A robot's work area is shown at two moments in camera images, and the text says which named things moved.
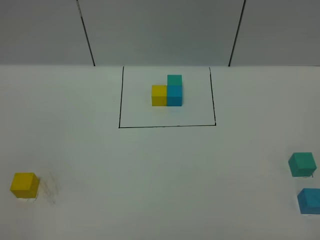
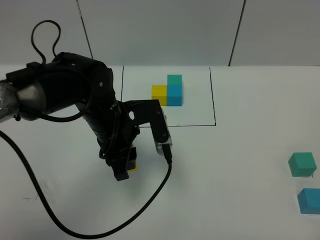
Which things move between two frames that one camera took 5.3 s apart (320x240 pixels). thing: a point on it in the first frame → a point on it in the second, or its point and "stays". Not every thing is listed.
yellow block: (25, 185) → (136, 168)
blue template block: (174, 95) stays
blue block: (309, 201) stays
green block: (302, 164) stays
